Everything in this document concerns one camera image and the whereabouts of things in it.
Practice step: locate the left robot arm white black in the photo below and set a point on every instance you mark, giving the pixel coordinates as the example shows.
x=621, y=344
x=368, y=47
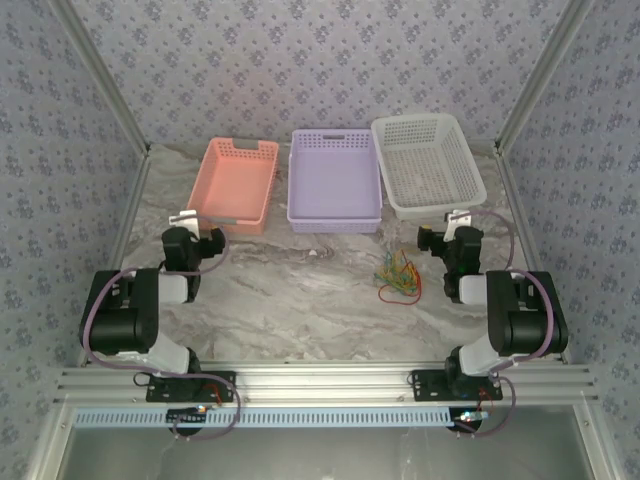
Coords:
x=125, y=320

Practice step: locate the pink plastic basket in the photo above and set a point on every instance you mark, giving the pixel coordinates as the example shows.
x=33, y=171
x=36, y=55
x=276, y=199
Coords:
x=230, y=185

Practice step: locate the white plastic mesh basket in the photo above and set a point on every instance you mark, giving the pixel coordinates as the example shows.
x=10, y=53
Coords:
x=430, y=170

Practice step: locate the purple plastic basket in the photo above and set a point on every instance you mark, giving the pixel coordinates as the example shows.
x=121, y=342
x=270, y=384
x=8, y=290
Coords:
x=332, y=185

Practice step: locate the small black controller board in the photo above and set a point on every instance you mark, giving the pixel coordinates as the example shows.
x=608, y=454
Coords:
x=187, y=415
x=470, y=419

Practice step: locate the grey metal panel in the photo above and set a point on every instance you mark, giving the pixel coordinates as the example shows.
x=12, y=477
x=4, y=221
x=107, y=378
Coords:
x=325, y=455

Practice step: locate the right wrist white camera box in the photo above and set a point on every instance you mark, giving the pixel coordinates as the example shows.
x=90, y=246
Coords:
x=457, y=222

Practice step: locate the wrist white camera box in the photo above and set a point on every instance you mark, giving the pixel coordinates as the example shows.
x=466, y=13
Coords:
x=457, y=222
x=182, y=220

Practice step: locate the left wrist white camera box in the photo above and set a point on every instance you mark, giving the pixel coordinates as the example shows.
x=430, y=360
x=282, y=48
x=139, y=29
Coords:
x=182, y=220

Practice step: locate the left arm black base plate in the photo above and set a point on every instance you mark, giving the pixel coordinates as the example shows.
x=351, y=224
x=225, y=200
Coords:
x=227, y=380

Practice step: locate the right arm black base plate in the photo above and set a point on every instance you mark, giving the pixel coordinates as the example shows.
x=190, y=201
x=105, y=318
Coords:
x=425, y=387

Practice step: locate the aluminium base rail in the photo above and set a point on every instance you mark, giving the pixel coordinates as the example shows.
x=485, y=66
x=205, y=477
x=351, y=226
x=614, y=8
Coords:
x=325, y=385

